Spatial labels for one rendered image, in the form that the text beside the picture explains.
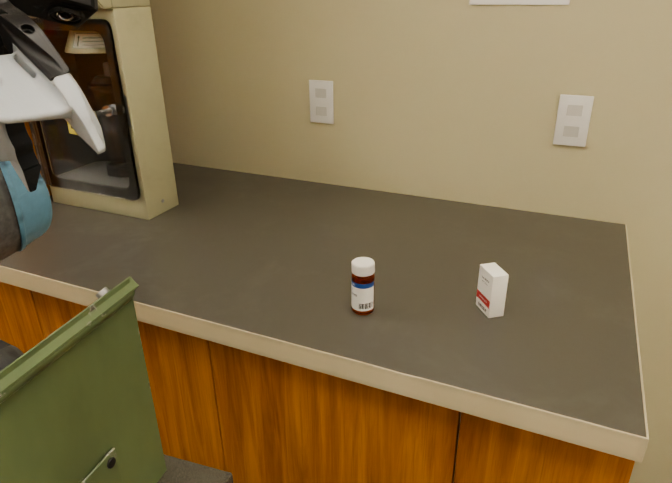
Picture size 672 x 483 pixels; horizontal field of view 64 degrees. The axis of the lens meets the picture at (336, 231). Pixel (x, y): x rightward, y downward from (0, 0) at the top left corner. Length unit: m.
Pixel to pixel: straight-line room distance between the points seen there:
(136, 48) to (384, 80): 0.59
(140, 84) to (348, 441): 0.87
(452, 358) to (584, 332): 0.23
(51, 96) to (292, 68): 1.16
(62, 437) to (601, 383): 0.67
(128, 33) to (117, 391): 0.91
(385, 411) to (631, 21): 0.93
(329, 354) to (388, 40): 0.84
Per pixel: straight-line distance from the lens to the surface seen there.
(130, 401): 0.55
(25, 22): 0.44
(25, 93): 0.42
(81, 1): 0.50
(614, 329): 0.98
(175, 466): 0.71
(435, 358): 0.84
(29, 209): 0.62
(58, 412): 0.48
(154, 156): 1.36
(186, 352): 1.06
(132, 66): 1.30
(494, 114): 1.37
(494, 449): 0.89
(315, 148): 1.55
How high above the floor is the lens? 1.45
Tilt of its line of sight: 24 degrees down
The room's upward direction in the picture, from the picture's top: 1 degrees counter-clockwise
